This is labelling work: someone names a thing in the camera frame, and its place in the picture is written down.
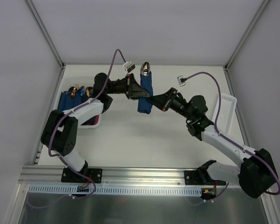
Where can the blue iridescent fork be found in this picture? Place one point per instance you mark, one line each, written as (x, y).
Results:
(81, 91)

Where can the dark blue rolled napkin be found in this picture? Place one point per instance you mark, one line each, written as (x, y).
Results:
(66, 103)

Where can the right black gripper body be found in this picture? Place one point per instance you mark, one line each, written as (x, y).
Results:
(169, 99)

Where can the white slotted cable duct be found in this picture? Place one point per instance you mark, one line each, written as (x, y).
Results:
(116, 190)

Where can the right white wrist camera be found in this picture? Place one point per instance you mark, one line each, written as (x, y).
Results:
(181, 81)

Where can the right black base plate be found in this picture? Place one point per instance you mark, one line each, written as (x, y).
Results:
(200, 177)

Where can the large white plastic basket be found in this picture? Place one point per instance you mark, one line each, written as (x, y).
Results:
(66, 82)

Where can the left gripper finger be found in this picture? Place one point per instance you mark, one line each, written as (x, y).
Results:
(133, 85)
(135, 95)

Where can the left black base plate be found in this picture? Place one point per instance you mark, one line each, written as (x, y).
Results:
(95, 174)

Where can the aluminium rail frame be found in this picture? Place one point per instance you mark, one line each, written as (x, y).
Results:
(144, 177)

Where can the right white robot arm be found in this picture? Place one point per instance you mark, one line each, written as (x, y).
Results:
(253, 170)

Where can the pink rolled napkin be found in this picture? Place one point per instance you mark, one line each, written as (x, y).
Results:
(94, 121)

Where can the small white plastic tray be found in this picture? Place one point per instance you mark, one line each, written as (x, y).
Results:
(224, 111)

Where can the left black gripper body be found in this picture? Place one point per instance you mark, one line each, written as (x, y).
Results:
(130, 86)

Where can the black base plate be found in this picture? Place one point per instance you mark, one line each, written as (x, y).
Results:
(200, 177)
(95, 174)

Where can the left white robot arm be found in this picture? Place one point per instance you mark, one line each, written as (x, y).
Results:
(60, 132)

